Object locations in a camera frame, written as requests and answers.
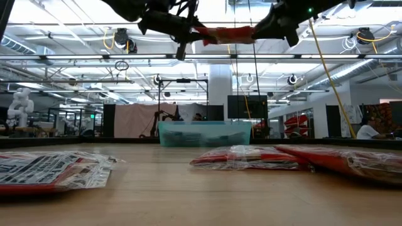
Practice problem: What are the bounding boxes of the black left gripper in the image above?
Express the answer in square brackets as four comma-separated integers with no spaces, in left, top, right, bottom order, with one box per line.
[138,0,218,61]

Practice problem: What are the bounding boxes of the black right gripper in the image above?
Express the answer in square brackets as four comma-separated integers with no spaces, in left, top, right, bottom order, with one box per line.
[251,3,310,48]

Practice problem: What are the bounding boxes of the red popcorn bag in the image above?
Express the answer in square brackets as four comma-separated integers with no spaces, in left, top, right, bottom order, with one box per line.
[0,151,125,195]
[189,144,312,172]
[193,25,256,47]
[274,144,402,186]

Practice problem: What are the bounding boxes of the white square pillar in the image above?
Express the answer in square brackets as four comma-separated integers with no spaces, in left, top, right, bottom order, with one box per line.
[209,64,233,122]

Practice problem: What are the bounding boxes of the black monitor screen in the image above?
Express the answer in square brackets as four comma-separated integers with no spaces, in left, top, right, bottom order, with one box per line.
[227,95,269,120]

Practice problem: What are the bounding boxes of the teal translucent plastic basket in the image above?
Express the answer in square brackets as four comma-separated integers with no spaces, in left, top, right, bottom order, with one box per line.
[158,121,253,148]

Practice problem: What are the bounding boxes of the beige curtain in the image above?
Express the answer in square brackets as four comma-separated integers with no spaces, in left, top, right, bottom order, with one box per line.
[114,102,178,138]

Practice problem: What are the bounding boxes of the black partition panel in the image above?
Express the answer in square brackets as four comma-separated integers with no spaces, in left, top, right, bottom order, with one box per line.
[325,105,342,138]
[102,104,116,138]

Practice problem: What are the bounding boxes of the red patterned cloth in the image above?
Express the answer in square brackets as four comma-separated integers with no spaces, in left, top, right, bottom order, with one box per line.
[364,102,393,134]

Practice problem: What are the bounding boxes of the wooden background table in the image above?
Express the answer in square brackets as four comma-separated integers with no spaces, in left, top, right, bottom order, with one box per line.
[0,126,59,138]

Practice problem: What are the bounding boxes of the white humanoid robot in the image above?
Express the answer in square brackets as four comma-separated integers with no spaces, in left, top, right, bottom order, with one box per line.
[6,87,35,128]

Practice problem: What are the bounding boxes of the black hanging cable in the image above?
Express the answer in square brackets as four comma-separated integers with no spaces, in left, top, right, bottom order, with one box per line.
[247,0,262,122]

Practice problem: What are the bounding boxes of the black rig frame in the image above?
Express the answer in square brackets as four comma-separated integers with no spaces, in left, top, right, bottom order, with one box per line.
[158,78,209,138]

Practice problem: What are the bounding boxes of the silver ventilation duct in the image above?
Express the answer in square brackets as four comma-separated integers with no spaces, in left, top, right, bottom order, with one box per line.
[309,39,402,92]

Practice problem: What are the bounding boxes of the yellow hanging cable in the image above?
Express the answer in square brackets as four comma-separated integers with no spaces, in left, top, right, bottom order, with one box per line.
[308,19,358,139]

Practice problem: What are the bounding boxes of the black aluminium table frame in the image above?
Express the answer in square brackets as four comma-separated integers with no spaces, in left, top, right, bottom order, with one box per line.
[0,137,402,150]

